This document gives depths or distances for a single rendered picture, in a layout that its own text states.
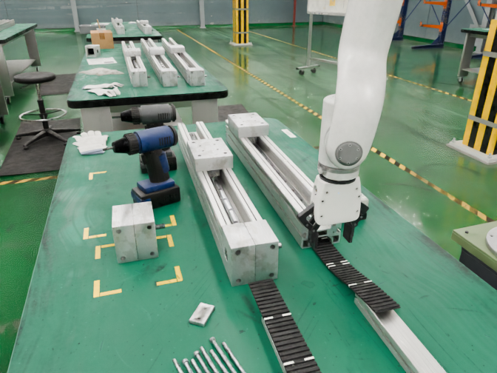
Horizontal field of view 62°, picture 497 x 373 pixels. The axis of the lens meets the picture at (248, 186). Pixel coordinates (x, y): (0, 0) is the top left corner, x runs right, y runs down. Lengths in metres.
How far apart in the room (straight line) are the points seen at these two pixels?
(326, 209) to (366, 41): 0.33
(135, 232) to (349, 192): 0.47
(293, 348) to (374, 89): 0.44
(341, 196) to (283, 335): 0.31
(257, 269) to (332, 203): 0.21
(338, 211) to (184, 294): 0.36
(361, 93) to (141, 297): 0.57
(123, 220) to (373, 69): 0.60
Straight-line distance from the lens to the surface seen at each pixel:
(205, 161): 1.17
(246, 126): 1.44
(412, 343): 0.78
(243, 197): 1.03
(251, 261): 0.85
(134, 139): 1.10
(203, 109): 2.62
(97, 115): 2.58
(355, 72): 0.75
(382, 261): 1.00
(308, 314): 0.83
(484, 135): 4.10
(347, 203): 0.89
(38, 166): 3.80
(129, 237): 0.95
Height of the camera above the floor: 1.34
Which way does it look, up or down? 26 degrees down
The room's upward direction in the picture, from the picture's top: straight up
